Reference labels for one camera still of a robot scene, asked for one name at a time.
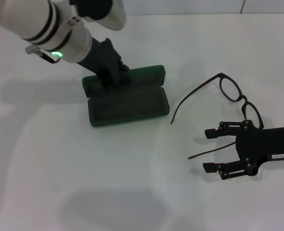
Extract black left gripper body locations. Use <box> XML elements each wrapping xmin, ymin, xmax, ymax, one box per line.
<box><xmin>76</xmin><ymin>38</ymin><xmax>123</xmax><ymax>80</ymax></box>

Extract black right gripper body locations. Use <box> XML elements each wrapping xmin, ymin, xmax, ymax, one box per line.
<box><xmin>235</xmin><ymin>122</ymin><xmax>284</xmax><ymax>179</ymax></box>

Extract green glasses case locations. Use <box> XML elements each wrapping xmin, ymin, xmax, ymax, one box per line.
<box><xmin>82</xmin><ymin>64</ymin><xmax>170</xmax><ymax>128</ymax></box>

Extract black round-lens glasses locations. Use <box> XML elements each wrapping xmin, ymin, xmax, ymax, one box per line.
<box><xmin>170</xmin><ymin>73</ymin><xmax>264</xmax><ymax>160</ymax></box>

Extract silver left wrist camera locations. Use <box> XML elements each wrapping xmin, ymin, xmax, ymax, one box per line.
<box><xmin>71</xmin><ymin>0</ymin><xmax>127</xmax><ymax>31</ymax></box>

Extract left gripper connector cable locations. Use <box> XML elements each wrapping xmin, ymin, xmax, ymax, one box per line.
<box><xmin>25</xmin><ymin>45</ymin><xmax>61</xmax><ymax>64</ymax></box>

